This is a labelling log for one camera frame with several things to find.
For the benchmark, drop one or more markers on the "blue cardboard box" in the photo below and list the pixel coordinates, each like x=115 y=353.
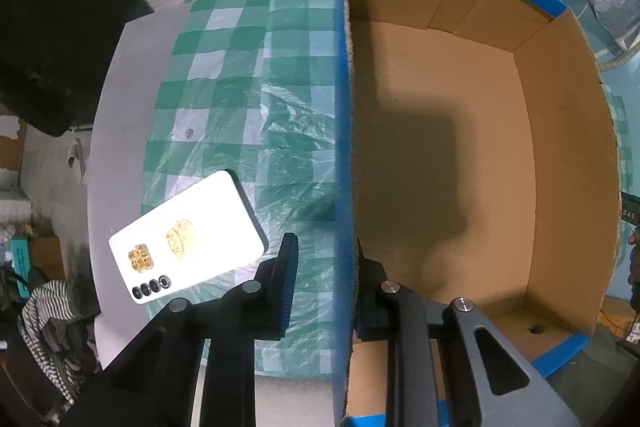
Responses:
x=474 y=117

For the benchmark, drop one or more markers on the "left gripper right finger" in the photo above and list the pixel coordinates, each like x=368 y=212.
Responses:
x=436 y=341

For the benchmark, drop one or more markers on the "white phone with stickers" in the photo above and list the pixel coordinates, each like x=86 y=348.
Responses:
x=204 y=231

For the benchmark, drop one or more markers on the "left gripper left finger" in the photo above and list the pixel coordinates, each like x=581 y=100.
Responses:
x=195 y=356

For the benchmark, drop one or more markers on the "striped cloth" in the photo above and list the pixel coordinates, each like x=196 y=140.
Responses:
x=55 y=326

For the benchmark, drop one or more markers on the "green checkered tablecloth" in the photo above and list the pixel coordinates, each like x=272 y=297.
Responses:
x=249 y=88

